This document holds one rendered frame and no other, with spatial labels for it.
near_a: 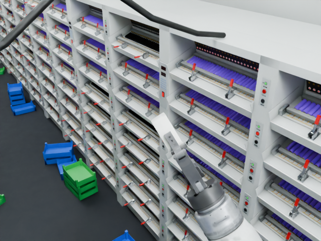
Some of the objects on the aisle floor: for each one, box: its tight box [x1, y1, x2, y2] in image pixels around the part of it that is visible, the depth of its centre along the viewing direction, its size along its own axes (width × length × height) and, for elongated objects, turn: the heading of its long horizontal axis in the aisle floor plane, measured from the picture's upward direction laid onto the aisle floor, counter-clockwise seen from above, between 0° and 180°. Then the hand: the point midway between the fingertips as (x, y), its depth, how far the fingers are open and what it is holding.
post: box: [238, 46, 311, 224], centre depth 177 cm, size 20×9×178 cm, turn 125°
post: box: [160, 18, 198, 241], centre depth 228 cm, size 20×9×178 cm, turn 125°
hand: (160, 120), depth 71 cm, fingers open, 13 cm apart
